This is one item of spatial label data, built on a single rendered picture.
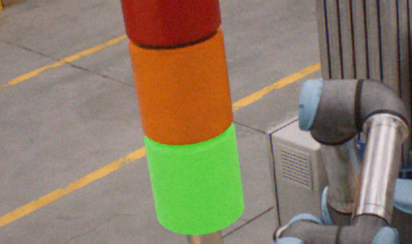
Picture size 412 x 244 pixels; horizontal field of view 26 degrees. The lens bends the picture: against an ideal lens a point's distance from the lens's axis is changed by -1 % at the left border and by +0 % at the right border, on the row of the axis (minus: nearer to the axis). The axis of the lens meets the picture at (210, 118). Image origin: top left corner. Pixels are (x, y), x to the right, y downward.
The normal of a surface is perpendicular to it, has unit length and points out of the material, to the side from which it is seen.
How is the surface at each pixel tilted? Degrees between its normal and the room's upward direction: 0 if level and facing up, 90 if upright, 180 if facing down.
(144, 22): 90
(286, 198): 90
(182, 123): 90
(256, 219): 0
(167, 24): 90
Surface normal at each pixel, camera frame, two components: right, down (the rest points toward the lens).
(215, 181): 0.50, 0.31
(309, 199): -0.74, 0.37
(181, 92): 0.00, 0.42
